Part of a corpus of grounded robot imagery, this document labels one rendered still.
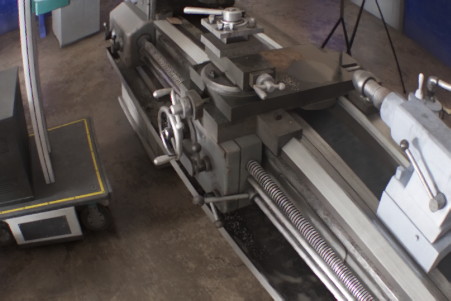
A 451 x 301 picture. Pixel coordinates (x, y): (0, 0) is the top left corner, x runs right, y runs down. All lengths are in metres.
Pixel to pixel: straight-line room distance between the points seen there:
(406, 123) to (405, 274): 0.45
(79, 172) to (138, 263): 0.54
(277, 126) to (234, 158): 0.17
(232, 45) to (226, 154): 0.36
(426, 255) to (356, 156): 0.72
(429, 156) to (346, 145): 0.69
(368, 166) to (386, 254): 0.57
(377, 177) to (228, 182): 0.55
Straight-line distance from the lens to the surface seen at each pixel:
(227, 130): 1.70
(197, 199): 1.70
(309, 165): 1.59
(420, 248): 1.34
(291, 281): 1.80
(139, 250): 2.43
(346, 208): 1.47
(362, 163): 1.83
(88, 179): 2.36
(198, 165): 1.82
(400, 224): 1.38
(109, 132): 3.20
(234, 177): 1.77
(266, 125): 1.69
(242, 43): 1.76
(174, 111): 1.74
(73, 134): 2.69
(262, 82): 1.62
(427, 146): 1.30
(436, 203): 1.24
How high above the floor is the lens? 1.84
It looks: 37 degrees down
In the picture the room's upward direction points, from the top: 1 degrees clockwise
